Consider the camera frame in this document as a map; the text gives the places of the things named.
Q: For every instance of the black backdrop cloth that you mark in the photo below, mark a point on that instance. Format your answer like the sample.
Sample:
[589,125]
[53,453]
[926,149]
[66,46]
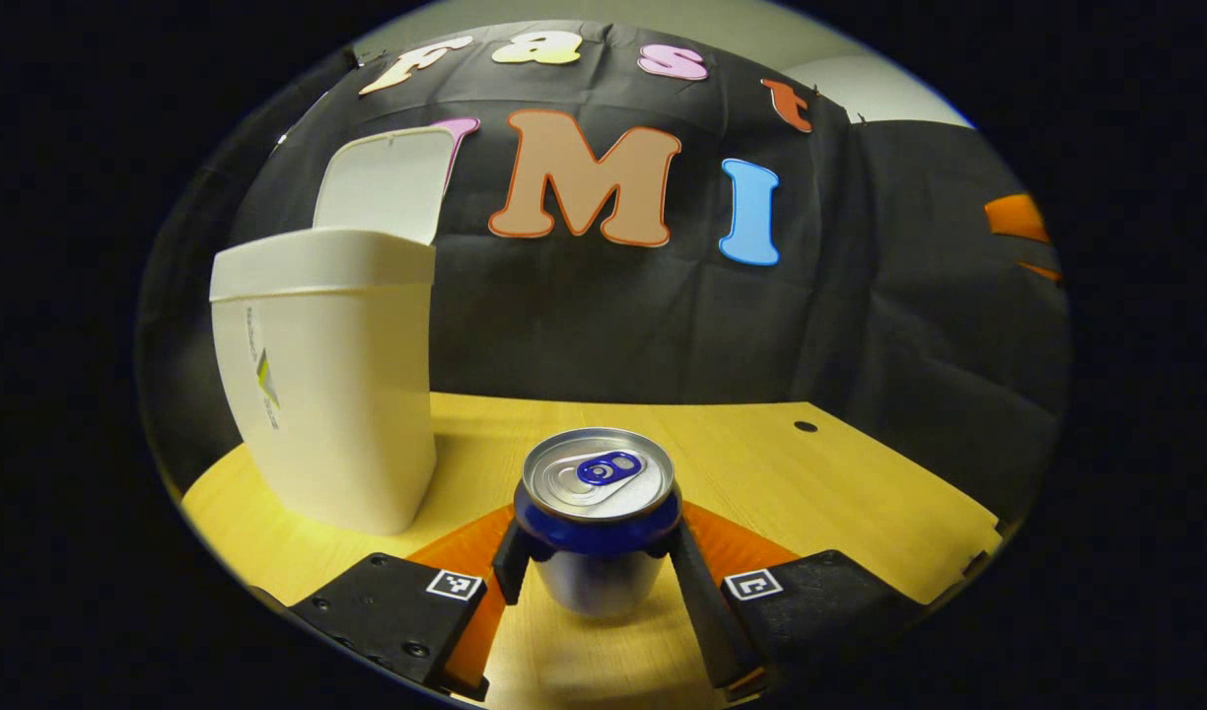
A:
[860,296]

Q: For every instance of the wooden desktop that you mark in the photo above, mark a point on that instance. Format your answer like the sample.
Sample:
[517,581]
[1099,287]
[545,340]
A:
[811,493]

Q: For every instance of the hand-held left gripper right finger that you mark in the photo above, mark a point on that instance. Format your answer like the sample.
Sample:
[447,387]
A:
[707,611]

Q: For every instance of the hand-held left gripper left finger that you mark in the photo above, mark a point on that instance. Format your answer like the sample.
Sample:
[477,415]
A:
[510,567]

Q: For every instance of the blue silver pop can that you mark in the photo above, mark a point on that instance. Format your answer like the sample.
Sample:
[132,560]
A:
[596,532]

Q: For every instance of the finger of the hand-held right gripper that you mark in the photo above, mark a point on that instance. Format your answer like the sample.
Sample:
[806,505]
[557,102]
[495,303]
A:
[1042,272]
[1018,219]

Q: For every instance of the white desktop garbage bin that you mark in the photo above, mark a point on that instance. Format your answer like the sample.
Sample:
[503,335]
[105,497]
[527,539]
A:
[327,394]

